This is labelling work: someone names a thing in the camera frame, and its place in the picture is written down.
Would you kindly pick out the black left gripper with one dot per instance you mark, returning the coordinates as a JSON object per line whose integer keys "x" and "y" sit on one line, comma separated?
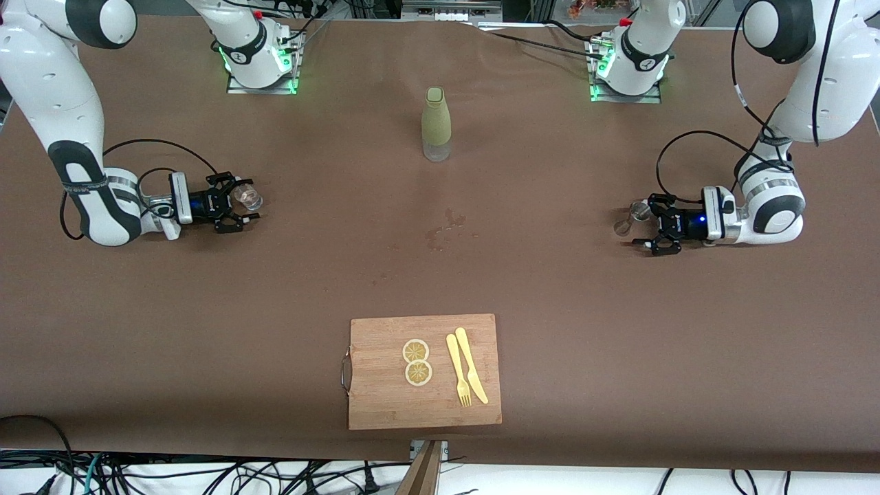
{"x": 685, "y": 224}

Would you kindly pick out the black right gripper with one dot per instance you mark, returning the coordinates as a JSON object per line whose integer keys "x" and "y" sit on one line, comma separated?
{"x": 202, "y": 203}

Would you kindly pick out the clear glass cup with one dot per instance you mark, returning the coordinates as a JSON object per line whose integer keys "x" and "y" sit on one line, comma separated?
{"x": 248, "y": 196}

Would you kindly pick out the steel jigger measuring cup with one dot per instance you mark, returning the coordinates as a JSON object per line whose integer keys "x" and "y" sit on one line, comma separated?
{"x": 629, "y": 221}

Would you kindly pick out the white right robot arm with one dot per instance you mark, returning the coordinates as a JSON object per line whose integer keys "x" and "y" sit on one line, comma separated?
{"x": 62, "y": 89}

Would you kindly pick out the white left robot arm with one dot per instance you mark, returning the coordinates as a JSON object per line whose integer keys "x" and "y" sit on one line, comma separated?
{"x": 825, "y": 82}

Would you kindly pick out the brown table cover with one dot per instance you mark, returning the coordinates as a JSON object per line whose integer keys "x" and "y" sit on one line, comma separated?
{"x": 550, "y": 309}

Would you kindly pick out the green sleeved glass bottle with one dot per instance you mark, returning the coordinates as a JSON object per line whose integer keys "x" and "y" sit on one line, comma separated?
{"x": 436, "y": 120}

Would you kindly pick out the orange background items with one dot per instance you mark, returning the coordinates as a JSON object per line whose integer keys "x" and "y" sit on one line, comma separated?
{"x": 598, "y": 7}

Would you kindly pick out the yellow plastic knife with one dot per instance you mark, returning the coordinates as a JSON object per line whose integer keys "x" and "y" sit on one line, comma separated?
{"x": 471, "y": 364}

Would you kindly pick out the lemon slice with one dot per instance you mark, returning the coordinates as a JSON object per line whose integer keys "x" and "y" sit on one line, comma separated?
{"x": 416, "y": 350}
{"x": 418, "y": 373}

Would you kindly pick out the wooden cutting board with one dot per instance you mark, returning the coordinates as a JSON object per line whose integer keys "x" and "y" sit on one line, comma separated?
{"x": 385, "y": 399}

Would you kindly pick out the yellow plastic fork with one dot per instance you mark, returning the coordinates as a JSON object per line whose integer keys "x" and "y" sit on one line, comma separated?
{"x": 457, "y": 371}

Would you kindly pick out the white power strip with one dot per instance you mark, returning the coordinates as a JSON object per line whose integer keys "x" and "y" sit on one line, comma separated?
{"x": 450, "y": 10}

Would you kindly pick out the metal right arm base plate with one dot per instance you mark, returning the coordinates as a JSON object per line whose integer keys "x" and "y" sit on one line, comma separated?
{"x": 237, "y": 90}

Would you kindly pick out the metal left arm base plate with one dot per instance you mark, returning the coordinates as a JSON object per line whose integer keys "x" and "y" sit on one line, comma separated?
{"x": 598, "y": 97}

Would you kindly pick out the small metal bracket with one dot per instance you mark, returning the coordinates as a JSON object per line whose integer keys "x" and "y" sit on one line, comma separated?
{"x": 444, "y": 448}

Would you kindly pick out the wooden post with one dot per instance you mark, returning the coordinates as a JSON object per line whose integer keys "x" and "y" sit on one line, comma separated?
{"x": 421, "y": 478}

